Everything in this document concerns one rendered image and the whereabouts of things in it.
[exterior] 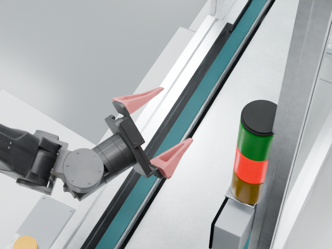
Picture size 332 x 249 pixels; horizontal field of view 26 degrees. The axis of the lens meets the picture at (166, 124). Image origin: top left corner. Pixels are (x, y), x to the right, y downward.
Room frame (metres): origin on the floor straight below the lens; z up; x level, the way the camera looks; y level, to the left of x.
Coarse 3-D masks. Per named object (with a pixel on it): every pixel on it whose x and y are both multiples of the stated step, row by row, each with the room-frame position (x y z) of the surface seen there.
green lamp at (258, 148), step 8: (240, 120) 0.48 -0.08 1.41; (240, 128) 0.48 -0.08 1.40; (240, 136) 0.47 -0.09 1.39; (248, 136) 0.46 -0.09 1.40; (256, 136) 0.46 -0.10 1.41; (264, 136) 0.46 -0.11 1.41; (272, 136) 0.46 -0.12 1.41; (240, 144) 0.47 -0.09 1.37; (248, 144) 0.46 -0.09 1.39; (256, 144) 0.46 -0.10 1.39; (264, 144) 0.46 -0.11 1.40; (248, 152) 0.46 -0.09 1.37; (256, 152) 0.46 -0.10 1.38; (264, 152) 0.46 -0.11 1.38; (256, 160) 0.46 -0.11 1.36; (264, 160) 0.46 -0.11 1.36
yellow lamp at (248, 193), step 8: (232, 176) 0.48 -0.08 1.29; (232, 184) 0.48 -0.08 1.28; (240, 184) 0.46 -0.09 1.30; (248, 184) 0.46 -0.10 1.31; (256, 184) 0.46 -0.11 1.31; (232, 192) 0.47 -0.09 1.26; (240, 192) 0.46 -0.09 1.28; (248, 192) 0.46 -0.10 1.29; (256, 192) 0.46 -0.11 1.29; (240, 200) 0.46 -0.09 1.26; (248, 200) 0.46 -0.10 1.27; (256, 200) 0.46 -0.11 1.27
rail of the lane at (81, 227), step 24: (216, 24) 1.06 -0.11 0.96; (192, 48) 0.99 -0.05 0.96; (216, 48) 1.03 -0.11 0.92; (192, 72) 0.93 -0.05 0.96; (168, 96) 0.87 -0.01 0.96; (144, 120) 0.81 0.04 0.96; (168, 120) 0.83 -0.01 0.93; (144, 144) 0.75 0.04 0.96; (96, 192) 0.65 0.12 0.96; (120, 192) 0.66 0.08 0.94; (72, 216) 0.60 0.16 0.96; (96, 216) 0.60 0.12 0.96; (72, 240) 0.56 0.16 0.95; (96, 240) 0.58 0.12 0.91
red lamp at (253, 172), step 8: (240, 152) 0.47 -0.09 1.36; (240, 160) 0.47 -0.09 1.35; (248, 160) 0.46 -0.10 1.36; (240, 168) 0.47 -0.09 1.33; (248, 168) 0.46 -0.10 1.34; (256, 168) 0.46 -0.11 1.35; (264, 168) 0.46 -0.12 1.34; (240, 176) 0.46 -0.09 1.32; (248, 176) 0.46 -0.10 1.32; (256, 176) 0.46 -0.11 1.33; (264, 176) 0.46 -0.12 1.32
